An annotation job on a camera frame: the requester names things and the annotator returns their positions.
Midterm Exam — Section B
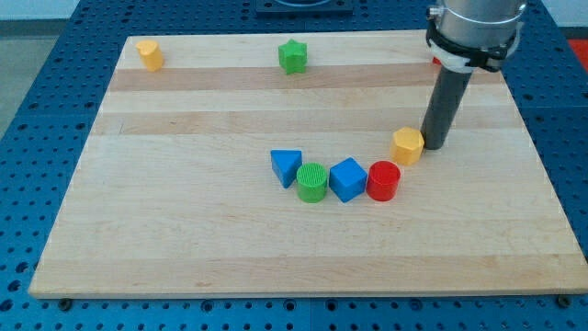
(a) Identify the yellow hexagon block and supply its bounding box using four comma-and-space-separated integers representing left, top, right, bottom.
390, 127, 424, 166

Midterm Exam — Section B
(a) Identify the yellow heart block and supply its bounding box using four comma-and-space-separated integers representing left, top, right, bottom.
135, 40, 164, 72

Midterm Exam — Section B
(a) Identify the green star block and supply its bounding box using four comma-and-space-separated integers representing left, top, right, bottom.
277, 39, 308, 74

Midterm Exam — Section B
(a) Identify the wooden board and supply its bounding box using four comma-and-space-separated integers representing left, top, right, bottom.
28, 30, 587, 299

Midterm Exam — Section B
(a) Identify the red cylinder block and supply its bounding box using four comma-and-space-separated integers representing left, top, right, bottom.
366, 160, 401, 201

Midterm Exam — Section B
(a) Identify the blue triangle block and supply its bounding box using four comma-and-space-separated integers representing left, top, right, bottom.
270, 150, 302, 188

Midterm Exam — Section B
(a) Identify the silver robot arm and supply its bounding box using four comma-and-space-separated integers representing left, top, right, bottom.
426, 0, 527, 49

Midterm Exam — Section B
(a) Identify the green cylinder block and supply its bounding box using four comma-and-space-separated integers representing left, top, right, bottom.
296, 163, 328, 203

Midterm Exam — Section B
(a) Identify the blue cube block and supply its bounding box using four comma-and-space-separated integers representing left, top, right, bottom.
329, 157, 368, 202

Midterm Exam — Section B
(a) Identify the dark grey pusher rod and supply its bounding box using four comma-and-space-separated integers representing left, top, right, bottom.
421, 66, 472, 150

